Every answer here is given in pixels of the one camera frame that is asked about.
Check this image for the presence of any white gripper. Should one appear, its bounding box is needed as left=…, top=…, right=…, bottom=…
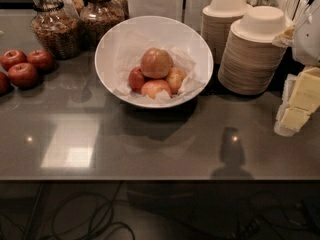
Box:
left=272, top=0, right=320, bottom=137

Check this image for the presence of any yellow apple in bowl right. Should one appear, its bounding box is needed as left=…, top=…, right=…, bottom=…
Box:
left=166, top=67, right=187, bottom=94

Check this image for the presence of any large top apple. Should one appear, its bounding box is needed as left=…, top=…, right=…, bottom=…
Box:
left=140, top=48, right=173, bottom=79

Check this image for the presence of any front apple in bowl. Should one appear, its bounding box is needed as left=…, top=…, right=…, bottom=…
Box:
left=141, top=79, right=172, bottom=99

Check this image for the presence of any white bowl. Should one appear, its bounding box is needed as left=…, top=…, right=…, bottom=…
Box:
left=95, top=16, right=204, bottom=96

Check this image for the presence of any red apple in bowl left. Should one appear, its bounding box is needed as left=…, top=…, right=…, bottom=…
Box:
left=129, top=66, right=146, bottom=93

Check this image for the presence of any red apple on table back-right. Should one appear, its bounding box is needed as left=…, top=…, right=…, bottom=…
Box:
left=27, top=49, right=55, bottom=72

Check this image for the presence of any red apple on table front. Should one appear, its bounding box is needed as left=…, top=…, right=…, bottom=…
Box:
left=8, top=62, right=39, bottom=89

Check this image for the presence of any red apple on table back-left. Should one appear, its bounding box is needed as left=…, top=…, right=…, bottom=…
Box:
left=0, top=49, right=27, bottom=71

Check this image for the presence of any red apple at left edge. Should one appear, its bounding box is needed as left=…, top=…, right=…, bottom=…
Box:
left=0, top=72, right=11, bottom=95

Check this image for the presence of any stack of paper bowls front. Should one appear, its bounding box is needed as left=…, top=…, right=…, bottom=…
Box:
left=218, top=6, right=287, bottom=96

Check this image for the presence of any stack of paper bowls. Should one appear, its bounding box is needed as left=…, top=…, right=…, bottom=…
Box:
left=200, top=0, right=251, bottom=64
left=218, top=6, right=287, bottom=96

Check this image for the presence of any stack of paper bowls back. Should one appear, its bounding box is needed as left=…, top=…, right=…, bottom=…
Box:
left=200, top=0, right=251, bottom=64

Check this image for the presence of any white paper liner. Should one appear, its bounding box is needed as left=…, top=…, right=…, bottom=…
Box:
left=108, top=32, right=213, bottom=108

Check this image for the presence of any white napkin dispenser box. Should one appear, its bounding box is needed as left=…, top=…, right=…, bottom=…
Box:
left=128, top=0, right=183, bottom=21

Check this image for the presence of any glass jar of cereal right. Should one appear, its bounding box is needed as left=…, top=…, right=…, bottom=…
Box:
left=80, top=0, right=125, bottom=45

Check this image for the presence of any glass jar of cereal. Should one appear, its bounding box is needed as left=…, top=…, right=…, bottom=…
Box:
left=30, top=0, right=81, bottom=59
left=80, top=0, right=125, bottom=45

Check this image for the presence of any glass jar of cereal left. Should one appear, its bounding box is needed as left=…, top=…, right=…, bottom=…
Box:
left=30, top=0, right=81, bottom=59

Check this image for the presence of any black cable on floor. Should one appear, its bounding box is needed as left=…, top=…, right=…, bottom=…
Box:
left=0, top=181, right=136, bottom=240

